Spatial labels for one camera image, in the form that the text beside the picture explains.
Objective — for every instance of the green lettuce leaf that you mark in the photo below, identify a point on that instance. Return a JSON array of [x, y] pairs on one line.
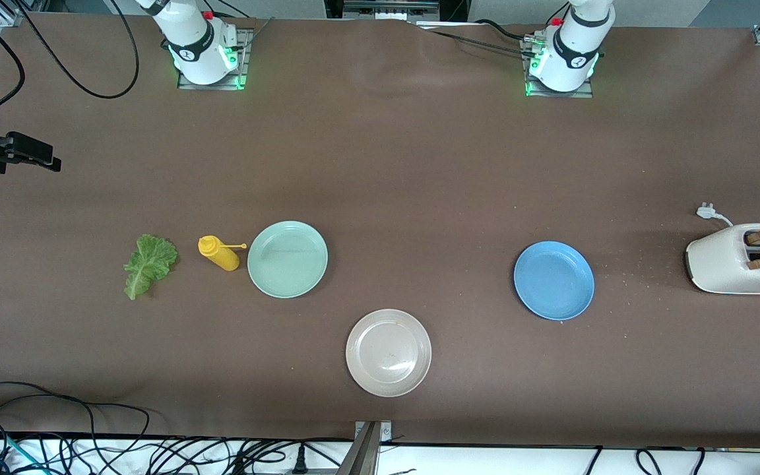
[[149, 260]]

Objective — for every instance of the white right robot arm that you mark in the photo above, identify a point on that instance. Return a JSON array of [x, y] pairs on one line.
[[195, 46]]

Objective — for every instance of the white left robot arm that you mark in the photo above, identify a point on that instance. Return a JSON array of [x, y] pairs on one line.
[[574, 53]]

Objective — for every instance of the mint green plate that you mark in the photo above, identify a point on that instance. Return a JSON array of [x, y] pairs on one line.
[[287, 259]]

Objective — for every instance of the beige plate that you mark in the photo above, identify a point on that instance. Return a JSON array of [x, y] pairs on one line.
[[388, 353]]

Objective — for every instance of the blue plate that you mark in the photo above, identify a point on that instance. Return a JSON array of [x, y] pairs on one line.
[[554, 280]]

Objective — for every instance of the yellow mustard squeeze bottle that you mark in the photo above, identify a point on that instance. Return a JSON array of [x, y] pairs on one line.
[[225, 258]]

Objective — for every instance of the white power strip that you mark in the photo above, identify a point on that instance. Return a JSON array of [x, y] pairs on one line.
[[390, 9]]

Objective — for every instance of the black power plug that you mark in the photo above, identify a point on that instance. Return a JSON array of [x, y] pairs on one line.
[[299, 460]]

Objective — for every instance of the white toaster power plug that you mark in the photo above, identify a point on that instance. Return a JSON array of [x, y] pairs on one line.
[[705, 211]]

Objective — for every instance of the white toaster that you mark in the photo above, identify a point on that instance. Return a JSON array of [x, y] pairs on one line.
[[716, 264]]

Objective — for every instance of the aluminium frame beam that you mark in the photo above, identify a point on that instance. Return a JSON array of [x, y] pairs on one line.
[[363, 452]]

